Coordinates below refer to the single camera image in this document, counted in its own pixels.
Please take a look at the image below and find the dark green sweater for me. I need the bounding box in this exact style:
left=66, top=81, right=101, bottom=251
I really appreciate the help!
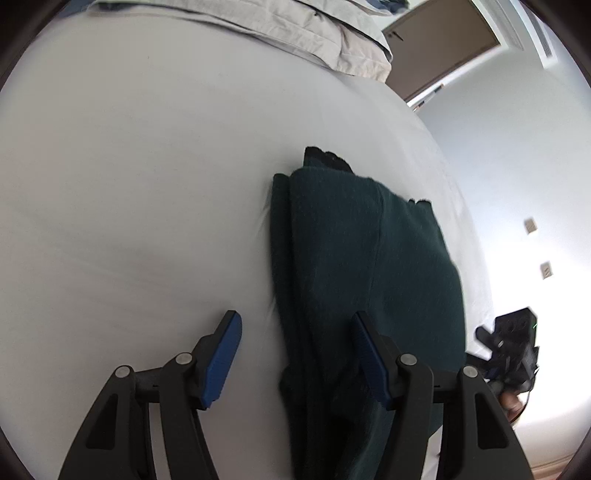
left=270, top=146, right=467, bottom=480

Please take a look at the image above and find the white bed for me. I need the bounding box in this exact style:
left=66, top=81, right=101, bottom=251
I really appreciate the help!
left=0, top=9, right=522, bottom=480

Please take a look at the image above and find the white air vent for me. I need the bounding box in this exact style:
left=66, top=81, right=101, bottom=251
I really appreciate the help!
left=533, top=18, right=555, bottom=59

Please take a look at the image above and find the person's right hand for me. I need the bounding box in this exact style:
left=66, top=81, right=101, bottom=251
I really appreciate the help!
left=501, top=390, right=528, bottom=422

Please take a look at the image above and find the brown wooden door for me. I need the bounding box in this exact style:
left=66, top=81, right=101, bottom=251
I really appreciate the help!
left=383, top=0, right=502, bottom=100

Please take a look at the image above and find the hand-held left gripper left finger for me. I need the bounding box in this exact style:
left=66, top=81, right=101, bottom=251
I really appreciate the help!
left=58, top=310, right=243, bottom=480

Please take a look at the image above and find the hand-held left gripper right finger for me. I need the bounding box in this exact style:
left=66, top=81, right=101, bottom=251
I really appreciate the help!
left=352, top=311, right=534, bottom=480

